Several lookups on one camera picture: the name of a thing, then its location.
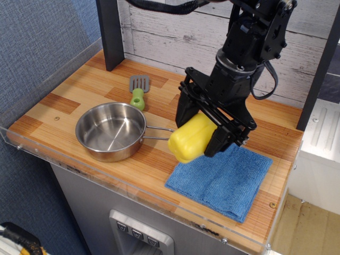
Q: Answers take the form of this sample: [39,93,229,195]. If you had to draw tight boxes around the clear acrylic table guard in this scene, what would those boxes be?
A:
[1,38,302,254]

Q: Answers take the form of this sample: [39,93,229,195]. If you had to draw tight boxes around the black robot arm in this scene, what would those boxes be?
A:
[175,1,297,157]

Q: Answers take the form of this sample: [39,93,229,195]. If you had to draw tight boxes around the dark left frame post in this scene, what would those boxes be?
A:
[96,0,125,71]

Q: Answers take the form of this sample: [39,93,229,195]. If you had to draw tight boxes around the dark right frame post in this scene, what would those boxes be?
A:
[296,7,339,131]

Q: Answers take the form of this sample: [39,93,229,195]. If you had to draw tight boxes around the yellow black object bottom left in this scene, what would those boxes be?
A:
[1,222,48,254]

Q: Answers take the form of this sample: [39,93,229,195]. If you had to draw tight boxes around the green handled grey spatula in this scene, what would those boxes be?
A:
[129,75,149,111]

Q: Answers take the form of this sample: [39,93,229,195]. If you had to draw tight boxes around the silver metal pot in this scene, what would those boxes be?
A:
[75,102,173,163]

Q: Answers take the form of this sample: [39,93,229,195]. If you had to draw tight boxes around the grey cabinet with button panel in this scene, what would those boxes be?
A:
[52,165,243,254]

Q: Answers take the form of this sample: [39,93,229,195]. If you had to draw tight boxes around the yellow toy bell pepper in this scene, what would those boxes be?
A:
[168,113,217,163]

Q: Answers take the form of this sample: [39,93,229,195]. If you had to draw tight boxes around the blue folded cloth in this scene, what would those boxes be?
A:
[165,144,273,223]

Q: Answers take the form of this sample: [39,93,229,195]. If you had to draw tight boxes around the black braided cable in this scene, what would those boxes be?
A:
[124,0,234,16]

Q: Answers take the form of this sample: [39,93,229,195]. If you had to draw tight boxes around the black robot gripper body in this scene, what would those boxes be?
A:
[180,50,265,144]

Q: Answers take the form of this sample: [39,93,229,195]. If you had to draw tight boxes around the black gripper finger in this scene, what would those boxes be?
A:
[175,90,201,128]
[204,126,246,157]

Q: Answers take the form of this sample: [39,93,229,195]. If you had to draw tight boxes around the white ribbed side table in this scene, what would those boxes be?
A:
[288,99,339,214]

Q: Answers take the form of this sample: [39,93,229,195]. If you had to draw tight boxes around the dark frame post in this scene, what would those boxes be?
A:
[96,0,125,71]
[296,7,339,131]

